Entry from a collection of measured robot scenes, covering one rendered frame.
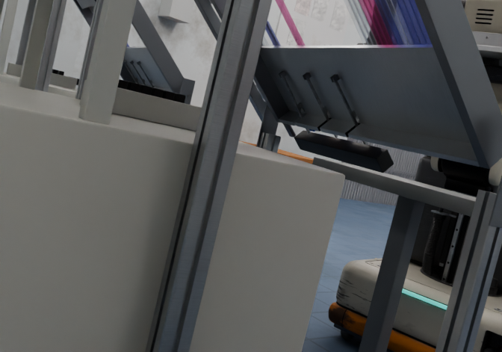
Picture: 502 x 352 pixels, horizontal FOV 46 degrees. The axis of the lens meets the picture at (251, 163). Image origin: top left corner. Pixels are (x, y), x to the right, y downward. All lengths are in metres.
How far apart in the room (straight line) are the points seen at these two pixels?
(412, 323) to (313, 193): 1.21
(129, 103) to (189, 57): 4.53
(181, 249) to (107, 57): 0.23
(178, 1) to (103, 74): 4.59
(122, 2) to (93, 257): 0.29
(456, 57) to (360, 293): 1.24
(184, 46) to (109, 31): 4.85
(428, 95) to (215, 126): 0.50
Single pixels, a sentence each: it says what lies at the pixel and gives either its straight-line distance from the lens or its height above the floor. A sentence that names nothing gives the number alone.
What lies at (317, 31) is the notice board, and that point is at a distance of 6.59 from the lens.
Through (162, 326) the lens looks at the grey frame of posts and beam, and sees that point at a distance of 0.72.
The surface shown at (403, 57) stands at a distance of 1.07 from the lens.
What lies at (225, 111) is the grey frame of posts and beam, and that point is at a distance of 0.68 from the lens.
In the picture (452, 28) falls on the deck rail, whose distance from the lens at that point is 0.93.
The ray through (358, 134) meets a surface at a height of 0.69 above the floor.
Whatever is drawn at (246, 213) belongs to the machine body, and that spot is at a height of 0.55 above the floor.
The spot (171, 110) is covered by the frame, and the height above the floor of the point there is 0.65.
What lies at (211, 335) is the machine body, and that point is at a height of 0.38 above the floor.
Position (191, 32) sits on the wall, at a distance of 5.56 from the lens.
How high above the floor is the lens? 0.66
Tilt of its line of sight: 4 degrees down
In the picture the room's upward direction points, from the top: 13 degrees clockwise
